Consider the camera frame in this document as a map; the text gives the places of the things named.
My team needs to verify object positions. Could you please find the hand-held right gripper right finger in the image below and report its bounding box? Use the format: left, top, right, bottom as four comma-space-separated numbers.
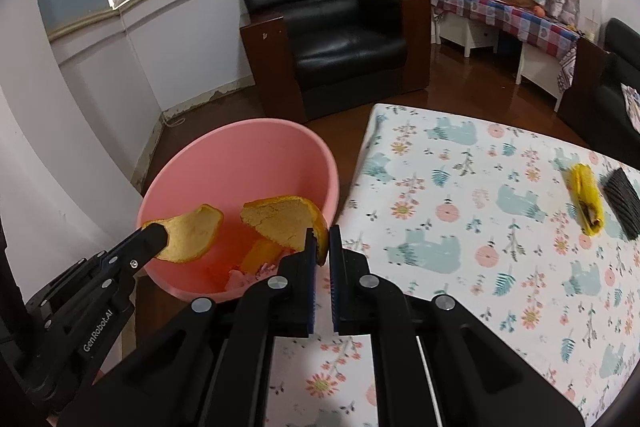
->
330, 224, 586, 427

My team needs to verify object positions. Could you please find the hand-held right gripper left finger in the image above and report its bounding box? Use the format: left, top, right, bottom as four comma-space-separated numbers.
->
57, 227, 318, 427

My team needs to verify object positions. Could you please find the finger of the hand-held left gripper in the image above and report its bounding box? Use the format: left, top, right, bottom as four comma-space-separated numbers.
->
97, 223, 171, 289

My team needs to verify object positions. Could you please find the small curved orange peel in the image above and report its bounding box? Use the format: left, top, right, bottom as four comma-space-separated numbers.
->
141, 204, 225, 264

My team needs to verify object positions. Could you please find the orange peel piece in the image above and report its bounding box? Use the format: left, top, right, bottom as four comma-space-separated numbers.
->
239, 239, 283, 276

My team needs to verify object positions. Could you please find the large orange peel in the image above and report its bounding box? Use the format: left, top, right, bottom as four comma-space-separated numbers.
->
240, 194, 330, 267

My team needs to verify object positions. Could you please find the pink plastic basin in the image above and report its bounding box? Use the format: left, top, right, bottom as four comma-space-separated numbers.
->
136, 119, 340, 305

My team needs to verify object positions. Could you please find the floral bear print tablecloth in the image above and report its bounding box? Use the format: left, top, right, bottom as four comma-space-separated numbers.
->
262, 103, 640, 427

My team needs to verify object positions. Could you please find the black leather armchair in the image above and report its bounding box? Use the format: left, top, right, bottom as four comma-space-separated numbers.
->
239, 0, 433, 124

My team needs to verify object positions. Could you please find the black ribbed foam sleeve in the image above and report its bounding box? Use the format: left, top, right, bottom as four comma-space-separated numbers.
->
602, 168, 640, 241

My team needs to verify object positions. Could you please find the checkered tablecloth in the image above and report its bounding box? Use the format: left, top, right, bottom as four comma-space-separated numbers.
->
430, 0, 581, 92

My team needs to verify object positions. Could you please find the printed cloth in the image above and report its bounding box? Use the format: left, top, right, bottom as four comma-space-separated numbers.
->
621, 82, 640, 130

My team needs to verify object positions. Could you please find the black leather sofa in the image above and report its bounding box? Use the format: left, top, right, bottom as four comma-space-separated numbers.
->
557, 18, 640, 158

